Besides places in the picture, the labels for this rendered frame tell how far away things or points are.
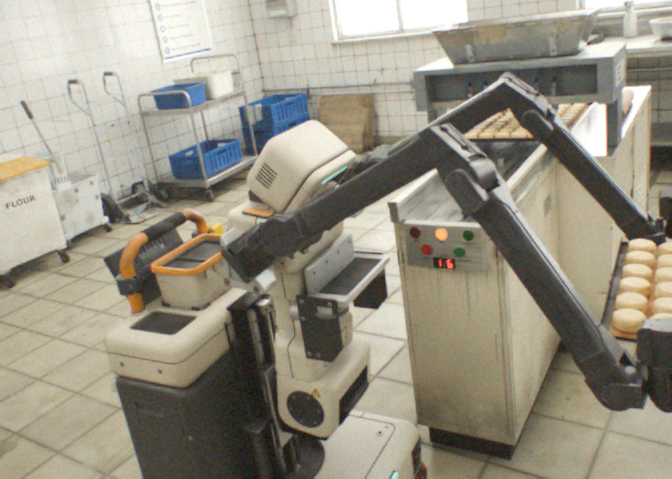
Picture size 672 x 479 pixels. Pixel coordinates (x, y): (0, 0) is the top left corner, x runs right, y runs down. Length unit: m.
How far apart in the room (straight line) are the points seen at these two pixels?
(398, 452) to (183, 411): 0.65
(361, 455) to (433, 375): 0.41
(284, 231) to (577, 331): 0.53
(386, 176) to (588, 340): 0.40
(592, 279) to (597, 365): 1.62
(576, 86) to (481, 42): 0.37
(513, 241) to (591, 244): 1.58
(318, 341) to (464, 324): 0.70
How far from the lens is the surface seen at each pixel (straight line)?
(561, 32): 2.48
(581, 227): 2.59
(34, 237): 4.80
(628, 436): 2.47
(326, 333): 1.46
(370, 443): 1.99
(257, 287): 1.34
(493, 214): 1.03
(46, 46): 5.66
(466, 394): 2.20
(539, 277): 1.04
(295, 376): 1.60
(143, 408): 1.75
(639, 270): 1.36
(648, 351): 1.05
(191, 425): 1.66
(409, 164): 1.07
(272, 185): 1.40
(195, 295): 1.66
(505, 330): 2.03
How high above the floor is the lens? 1.51
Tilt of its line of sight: 20 degrees down
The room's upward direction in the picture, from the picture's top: 9 degrees counter-clockwise
